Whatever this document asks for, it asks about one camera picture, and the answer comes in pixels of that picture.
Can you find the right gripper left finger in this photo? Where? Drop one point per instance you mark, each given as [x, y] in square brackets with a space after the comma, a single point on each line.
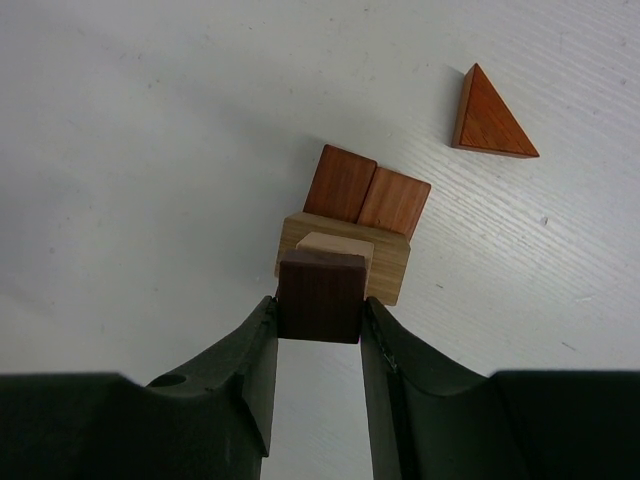
[209, 418]

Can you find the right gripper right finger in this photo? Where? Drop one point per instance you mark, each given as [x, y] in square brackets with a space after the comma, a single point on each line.
[432, 418]

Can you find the small dark purple cube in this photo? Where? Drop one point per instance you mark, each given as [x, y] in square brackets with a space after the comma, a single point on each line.
[320, 296]

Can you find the light wood rectangular block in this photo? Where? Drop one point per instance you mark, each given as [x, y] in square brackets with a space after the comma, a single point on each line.
[390, 255]

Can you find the small light wood cube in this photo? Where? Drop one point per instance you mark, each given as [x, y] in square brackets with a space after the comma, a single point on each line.
[320, 242]

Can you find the red-brown rectangular block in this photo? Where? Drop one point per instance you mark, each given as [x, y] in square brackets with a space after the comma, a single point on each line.
[340, 184]
[394, 202]

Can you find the orange triangular block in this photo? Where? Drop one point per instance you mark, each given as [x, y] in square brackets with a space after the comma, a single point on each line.
[485, 124]

